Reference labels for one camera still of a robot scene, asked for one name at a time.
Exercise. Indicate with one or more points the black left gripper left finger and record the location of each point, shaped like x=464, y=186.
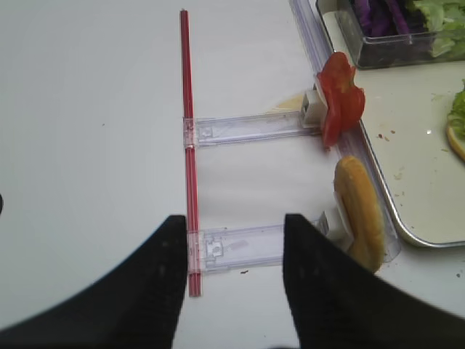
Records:
x=136, y=305

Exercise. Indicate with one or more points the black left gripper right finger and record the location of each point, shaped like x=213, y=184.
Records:
x=336, y=303

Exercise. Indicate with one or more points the white pusher block at tomato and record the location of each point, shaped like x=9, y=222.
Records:
x=314, y=107

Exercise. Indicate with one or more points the red tomato slices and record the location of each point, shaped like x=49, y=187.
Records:
x=346, y=101

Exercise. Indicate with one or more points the cheese slice on table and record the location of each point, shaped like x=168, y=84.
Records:
x=292, y=104

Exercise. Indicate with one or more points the lettuce leaf on bun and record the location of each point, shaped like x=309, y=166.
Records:
x=456, y=116

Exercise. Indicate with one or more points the green lettuce in box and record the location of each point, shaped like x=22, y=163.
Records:
x=445, y=20

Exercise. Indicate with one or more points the left red rod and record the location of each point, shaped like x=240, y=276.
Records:
x=189, y=145

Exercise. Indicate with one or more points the white pusher block at bun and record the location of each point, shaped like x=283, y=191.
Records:
x=334, y=224

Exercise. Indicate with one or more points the left upright bun half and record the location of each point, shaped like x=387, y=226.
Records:
x=358, y=196

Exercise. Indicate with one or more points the bottom bun on tray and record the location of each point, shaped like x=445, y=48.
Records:
x=455, y=143

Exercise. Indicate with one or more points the metal tray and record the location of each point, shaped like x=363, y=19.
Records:
x=406, y=113

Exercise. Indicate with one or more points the clear plastic salad box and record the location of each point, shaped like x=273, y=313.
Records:
x=384, y=52

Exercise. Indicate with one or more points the purple cabbage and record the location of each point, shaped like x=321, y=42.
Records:
x=380, y=18

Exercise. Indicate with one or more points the clear rail near left bun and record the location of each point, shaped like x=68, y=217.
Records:
x=218, y=250

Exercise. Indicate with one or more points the clear rail near tomato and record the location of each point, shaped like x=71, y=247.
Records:
x=210, y=132

